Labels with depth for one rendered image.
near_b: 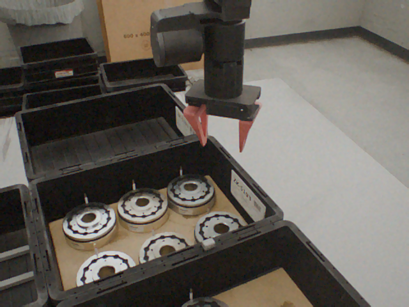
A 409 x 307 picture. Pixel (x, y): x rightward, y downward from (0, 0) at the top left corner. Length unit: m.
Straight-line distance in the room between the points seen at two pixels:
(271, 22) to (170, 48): 3.59
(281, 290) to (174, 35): 0.46
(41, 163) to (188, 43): 0.64
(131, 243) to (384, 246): 0.59
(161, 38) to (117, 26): 2.89
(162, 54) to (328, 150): 0.89
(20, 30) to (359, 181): 2.44
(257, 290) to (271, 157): 0.60
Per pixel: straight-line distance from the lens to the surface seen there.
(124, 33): 3.42
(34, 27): 2.99
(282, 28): 4.17
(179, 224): 0.83
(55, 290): 0.64
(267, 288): 0.74
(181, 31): 0.53
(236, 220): 0.80
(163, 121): 1.17
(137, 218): 0.81
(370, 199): 1.17
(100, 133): 1.14
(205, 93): 0.59
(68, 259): 0.81
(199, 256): 0.64
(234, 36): 0.55
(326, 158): 1.28
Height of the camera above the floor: 1.42
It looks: 35 degrees down
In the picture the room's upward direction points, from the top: straight up
